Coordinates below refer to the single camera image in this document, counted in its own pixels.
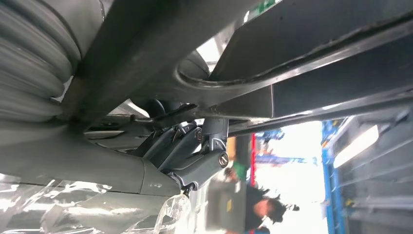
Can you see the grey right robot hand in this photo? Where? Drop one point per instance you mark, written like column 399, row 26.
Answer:
column 80, row 161

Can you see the grey laptop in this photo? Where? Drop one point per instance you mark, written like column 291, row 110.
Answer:
column 226, row 206

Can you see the person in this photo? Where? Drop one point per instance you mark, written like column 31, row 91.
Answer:
column 264, row 210

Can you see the blue pallet rack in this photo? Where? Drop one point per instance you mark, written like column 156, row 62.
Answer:
column 329, row 177

